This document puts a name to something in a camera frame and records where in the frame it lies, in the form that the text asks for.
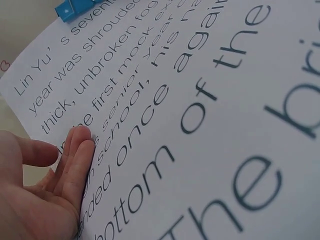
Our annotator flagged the person's left hand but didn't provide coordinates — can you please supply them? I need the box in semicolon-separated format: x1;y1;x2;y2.
0;126;96;240

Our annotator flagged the blue clip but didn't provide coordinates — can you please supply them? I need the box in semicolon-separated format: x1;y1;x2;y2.
54;0;98;24

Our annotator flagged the white printed paper sheet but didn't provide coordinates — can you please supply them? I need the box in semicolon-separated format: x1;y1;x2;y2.
0;0;320;240

